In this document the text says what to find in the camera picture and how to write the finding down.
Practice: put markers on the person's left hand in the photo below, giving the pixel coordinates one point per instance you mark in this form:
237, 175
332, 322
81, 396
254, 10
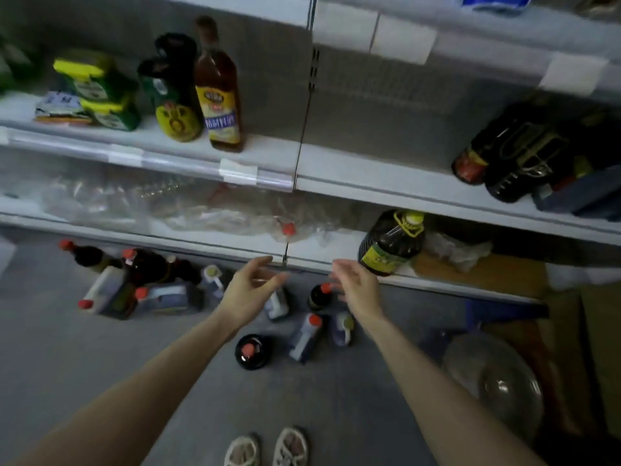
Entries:
250, 296

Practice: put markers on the person's right hand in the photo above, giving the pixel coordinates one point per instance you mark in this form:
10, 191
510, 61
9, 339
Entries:
361, 291

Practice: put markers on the round soy bottle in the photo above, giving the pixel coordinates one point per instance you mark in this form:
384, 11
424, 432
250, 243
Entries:
252, 352

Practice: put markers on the group of bottles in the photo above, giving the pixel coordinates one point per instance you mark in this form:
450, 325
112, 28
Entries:
145, 298

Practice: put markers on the white metal store shelving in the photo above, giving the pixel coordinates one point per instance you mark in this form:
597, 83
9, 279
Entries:
388, 179

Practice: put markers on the person's right forearm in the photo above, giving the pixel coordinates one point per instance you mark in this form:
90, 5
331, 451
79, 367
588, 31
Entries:
456, 403

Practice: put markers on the person's left forearm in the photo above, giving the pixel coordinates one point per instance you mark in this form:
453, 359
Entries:
126, 403

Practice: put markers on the pack of clear empty bottles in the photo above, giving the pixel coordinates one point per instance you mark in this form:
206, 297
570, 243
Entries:
145, 204

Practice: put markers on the person's left beige sandal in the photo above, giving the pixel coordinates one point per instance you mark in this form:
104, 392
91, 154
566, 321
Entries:
243, 451

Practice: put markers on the person's beige sandal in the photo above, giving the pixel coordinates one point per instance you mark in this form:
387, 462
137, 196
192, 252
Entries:
291, 449
243, 451

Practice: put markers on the person's right beige sandal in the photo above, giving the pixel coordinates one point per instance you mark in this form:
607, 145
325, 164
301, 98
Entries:
291, 449

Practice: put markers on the grey floor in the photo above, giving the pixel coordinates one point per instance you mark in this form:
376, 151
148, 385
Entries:
58, 364

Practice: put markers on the brown cardboard piece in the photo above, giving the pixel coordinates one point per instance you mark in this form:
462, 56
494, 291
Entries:
485, 274

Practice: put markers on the blue plastic crate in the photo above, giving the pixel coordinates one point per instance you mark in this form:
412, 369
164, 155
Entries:
505, 313

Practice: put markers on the small amber bottle yellow label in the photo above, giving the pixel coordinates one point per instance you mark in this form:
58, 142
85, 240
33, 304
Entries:
220, 102

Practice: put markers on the small green bottle yellow label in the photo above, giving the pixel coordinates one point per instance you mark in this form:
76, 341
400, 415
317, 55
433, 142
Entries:
175, 102

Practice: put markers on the green lidded seasoning tubs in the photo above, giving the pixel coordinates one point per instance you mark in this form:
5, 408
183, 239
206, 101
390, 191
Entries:
92, 87

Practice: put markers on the green packet white blue label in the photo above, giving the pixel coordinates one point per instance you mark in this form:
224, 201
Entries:
63, 109

